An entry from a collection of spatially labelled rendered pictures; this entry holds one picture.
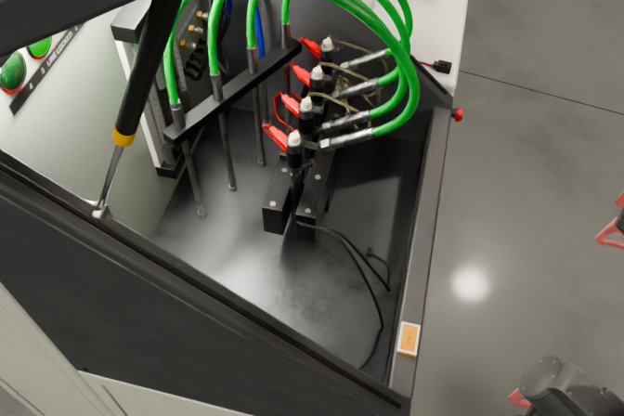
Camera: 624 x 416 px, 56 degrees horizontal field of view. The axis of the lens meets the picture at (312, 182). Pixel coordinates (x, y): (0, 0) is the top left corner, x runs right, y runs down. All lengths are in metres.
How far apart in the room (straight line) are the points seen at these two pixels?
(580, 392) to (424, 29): 0.93
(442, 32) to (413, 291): 0.65
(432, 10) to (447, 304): 1.04
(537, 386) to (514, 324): 1.41
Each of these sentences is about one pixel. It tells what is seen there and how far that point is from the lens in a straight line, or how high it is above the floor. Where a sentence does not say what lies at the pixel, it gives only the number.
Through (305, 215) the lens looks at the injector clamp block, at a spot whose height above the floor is 0.98.
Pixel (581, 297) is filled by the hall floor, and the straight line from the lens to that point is 2.26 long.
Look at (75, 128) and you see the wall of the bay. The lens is 0.90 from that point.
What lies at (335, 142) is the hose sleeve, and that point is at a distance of 0.93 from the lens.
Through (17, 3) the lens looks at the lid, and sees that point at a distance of 0.40.
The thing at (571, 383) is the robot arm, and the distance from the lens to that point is 0.71.
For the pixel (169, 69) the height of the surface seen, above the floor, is 1.23.
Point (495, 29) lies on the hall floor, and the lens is 3.13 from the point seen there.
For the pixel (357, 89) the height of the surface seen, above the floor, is 1.11.
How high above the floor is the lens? 1.84
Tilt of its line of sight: 53 degrees down
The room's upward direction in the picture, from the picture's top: 1 degrees clockwise
